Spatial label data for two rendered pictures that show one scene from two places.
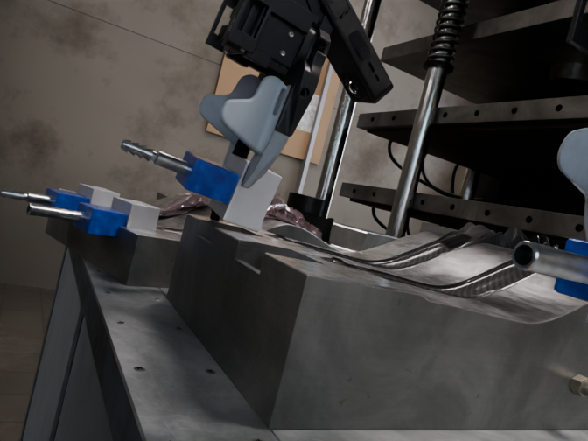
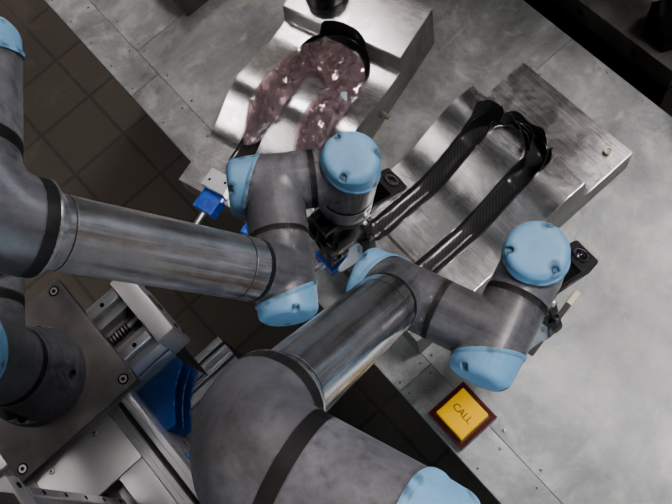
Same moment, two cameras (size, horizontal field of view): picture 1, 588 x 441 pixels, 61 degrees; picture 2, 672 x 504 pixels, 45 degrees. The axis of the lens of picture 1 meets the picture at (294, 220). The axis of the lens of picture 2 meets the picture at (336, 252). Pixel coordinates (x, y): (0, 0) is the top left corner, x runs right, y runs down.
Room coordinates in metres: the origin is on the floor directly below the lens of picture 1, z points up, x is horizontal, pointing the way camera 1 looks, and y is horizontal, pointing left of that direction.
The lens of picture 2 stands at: (-0.04, -0.01, 2.17)
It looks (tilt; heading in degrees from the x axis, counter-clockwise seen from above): 68 degrees down; 10
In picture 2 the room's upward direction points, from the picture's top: 24 degrees counter-clockwise
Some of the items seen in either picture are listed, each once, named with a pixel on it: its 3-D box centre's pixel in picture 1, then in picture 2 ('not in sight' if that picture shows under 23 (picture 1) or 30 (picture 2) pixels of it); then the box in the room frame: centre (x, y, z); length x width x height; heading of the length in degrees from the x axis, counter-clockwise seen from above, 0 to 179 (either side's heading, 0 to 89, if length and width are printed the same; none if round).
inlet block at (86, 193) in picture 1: (58, 201); (206, 208); (0.62, 0.29, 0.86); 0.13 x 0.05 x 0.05; 135
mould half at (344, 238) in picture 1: (245, 236); (307, 102); (0.78, 0.07, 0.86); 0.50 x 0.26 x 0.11; 135
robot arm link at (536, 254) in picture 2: not in sight; (533, 265); (0.24, -0.17, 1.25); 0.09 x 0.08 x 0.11; 139
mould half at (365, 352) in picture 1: (450, 301); (473, 194); (0.50, -0.17, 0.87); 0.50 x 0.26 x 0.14; 118
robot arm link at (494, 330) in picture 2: not in sight; (483, 332); (0.18, -0.09, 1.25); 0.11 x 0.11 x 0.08; 49
